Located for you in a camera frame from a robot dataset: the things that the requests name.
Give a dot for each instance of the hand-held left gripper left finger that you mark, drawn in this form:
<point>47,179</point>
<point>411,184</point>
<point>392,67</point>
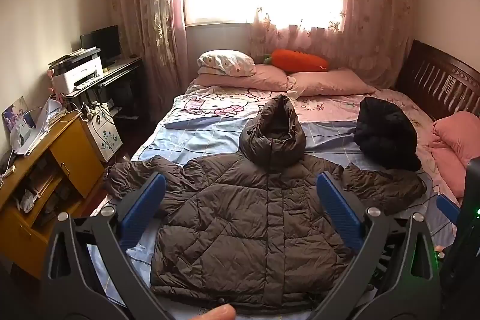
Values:
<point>142,207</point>

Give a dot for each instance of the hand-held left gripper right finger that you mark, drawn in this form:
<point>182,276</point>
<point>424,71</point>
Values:
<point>337,207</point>

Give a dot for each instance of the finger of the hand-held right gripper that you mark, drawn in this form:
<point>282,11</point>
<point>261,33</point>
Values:
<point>448,209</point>

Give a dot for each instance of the brown hooded puffer jacket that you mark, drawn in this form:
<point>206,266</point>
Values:
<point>240,215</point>

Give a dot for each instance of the person's left hand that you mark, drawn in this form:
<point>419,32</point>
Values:
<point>219,313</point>

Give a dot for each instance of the pink folded quilt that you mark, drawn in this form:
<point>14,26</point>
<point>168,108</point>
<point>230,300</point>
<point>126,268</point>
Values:
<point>457,143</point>

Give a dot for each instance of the small white floral cabinet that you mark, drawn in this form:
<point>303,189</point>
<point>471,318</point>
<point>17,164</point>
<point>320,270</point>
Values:
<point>107,140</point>

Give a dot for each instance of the yellow wooden cabinet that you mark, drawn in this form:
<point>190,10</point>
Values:
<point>71,155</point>

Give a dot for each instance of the black puffer jacket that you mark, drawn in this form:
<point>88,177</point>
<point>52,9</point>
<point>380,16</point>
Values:
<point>386,132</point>

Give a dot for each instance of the pink pillow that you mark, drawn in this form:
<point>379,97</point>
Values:
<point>258,78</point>
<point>330,84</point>

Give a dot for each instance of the dark wooden headboard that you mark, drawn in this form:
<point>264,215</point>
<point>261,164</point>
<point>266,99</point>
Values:
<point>438,80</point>

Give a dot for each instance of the pile of white papers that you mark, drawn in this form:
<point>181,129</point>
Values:
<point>33,134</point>

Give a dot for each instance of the dark computer desk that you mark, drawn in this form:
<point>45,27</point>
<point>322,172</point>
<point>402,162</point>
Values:
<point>120,70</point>

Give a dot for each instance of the white printer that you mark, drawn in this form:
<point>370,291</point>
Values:
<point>77,74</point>

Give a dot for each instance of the orange carrot plush toy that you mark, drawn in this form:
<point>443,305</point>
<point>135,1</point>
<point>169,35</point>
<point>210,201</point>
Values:
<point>300,60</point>

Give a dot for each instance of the white floral pillow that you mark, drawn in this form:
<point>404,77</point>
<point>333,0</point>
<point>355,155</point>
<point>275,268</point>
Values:
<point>225,61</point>

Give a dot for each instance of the black computer monitor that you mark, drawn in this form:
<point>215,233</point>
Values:
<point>107,42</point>

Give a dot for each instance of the pink lace curtain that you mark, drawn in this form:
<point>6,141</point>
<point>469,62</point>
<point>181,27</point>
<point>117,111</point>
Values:
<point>367,24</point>
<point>150,5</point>

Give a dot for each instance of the photo frame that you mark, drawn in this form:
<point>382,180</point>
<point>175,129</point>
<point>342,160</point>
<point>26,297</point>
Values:
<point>15,113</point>

